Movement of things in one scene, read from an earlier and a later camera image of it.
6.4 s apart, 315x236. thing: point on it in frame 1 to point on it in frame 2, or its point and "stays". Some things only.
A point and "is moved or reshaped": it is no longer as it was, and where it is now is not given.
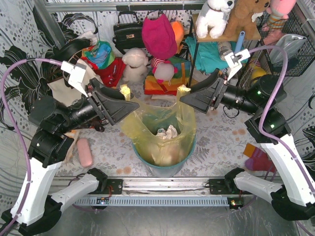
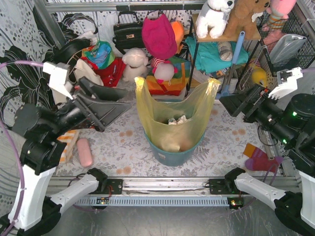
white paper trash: (170, 133) to (181, 120)
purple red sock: (258, 160) stays
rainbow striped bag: (153, 86) stays
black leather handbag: (128, 35) stays
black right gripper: (217, 91) to (252, 105)
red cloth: (111, 74) stays
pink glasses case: (84, 152) stays
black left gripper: (97, 102) stays
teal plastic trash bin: (165, 171) to (173, 159)
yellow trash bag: (163, 134) is moved or reshaped
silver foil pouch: (291, 43) stays
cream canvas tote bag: (64, 94) stays
